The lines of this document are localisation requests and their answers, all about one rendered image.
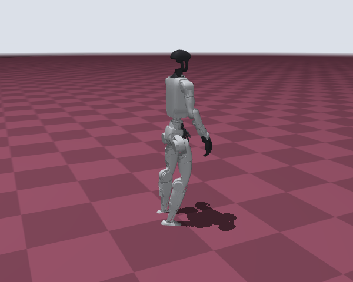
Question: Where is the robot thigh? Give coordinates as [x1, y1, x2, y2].
[172, 135, 192, 189]
[159, 133, 179, 182]

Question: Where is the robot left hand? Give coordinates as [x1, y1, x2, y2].
[181, 123, 191, 141]

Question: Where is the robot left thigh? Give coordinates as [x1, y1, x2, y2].
[159, 133, 179, 182]

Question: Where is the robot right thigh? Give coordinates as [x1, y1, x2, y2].
[172, 135, 192, 189]

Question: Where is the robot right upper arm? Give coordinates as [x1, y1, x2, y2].
[180, 80, 196, 119]

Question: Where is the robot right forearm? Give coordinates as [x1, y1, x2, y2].
[192, 109, 210, 140]

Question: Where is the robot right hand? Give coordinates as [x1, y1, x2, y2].
[201, 136, 212, 156]

